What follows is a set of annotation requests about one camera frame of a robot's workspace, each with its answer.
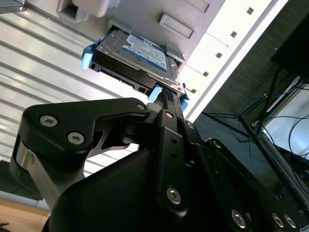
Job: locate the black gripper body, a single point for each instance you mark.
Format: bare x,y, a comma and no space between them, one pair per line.
108,198

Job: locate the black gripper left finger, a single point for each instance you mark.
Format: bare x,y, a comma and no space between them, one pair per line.
60,120

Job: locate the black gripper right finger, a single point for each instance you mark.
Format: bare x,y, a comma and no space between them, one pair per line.
217,164

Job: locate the hard disk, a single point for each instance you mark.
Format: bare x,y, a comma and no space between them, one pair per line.
135,58

